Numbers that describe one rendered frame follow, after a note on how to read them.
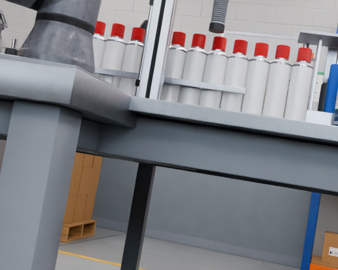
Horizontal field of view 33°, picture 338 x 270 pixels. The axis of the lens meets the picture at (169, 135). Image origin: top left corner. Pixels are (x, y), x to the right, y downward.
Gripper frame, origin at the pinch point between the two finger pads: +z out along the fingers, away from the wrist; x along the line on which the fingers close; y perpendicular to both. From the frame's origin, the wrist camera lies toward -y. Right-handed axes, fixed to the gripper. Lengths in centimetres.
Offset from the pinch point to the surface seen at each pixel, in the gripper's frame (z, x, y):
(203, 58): 23, -51, -2
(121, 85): 21.1, -29.6, -1.2
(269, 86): 35, -64, -2
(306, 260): 128, -65, 353
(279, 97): 38, -65, -2
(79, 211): 23, 108, 355
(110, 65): 15.8, -29.1, -3.1
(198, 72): 26, -49, -3
